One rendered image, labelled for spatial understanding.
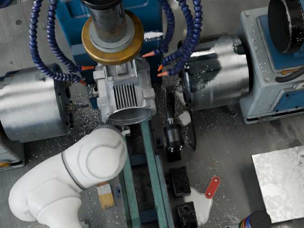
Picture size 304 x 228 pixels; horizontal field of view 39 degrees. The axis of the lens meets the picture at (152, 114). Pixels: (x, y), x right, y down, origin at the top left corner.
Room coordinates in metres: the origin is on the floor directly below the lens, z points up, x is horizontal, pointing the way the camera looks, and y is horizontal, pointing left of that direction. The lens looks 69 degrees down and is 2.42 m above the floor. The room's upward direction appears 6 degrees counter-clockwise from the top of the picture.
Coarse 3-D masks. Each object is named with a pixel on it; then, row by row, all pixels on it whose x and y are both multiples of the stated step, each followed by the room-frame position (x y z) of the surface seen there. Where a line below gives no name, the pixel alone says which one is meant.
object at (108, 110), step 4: (136, 56) 0.72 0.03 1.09; (140, 56) 0.72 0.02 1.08; (136, 60) 0.71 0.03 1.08; (140, 60) 0.71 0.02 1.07; (100, 64) 0.70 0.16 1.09; (144, 100) 0.55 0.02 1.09; (148, 100) 0.55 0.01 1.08; (144, 104) 0.53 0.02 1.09; (148, 104) 0.54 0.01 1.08; (104, 108) 0.54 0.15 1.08; (108, 108) 0.53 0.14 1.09; (112, 108) 0.54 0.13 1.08; (104, 112) 0.53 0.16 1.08; (108, 112) 0.52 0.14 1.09; (112, 112) 0.52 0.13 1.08; (148, 120) 0.53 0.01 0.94
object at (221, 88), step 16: (208, 48) 0.68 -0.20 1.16; (224, 48) 0.67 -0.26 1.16; (240, 48) 0.67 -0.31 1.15; (160, 64) 0.69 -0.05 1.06; (176, 64) 0.68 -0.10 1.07; (192, 64) 0.63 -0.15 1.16; (208, 64) 0.62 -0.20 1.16; (224, 64) 0.62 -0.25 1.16; (240, 64) 0.62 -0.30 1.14; (192, 80) 0.58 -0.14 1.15; (208, 80) 0.58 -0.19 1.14; (224, 80) 0.57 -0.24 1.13; (240, 80) 0.57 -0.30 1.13; (192, 96) 0.54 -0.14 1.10; (208, 96) 0.54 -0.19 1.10; (224, 96) 0.54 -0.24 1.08; (240, 96) 0.54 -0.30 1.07
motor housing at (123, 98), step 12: (144, 60) 0.72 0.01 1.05; (144, 72) 0.66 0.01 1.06; (144, 84) 0.62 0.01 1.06; (108, 96) 0.59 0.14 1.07; (120, 96) 0.57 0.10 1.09; (132, 96) 0.57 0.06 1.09; (120, 108) 0.53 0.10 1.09; (132, 108) 0.59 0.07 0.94; (144, 108) 0.53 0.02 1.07; (120, 120) 0.54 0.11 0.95; (132, 120) 0.54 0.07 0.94
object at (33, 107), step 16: (48, 64) 0.71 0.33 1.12; (0, 80) 0.66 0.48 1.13; (16, 80) 0.64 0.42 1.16; (32, 80) 0.63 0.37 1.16; (48, 80) 0.62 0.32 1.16; (0, 96) 0.59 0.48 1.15; (16, 96) 0.58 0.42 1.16; (32, 96) 0.57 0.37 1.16; (48, 96) 0.57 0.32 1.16; (64, 96) 0.61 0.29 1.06; (0, 112) 0.54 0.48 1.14; (16, 112) 0.53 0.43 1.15; (32, 112) 0.53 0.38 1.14; (48, 112) 0.53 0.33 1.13; (64, 112) 0.54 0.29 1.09; (16, 128) 0.49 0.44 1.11; (32, 128) 0.49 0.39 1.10; (48, 128) 0.49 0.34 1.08; (64, 128) 0.49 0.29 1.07
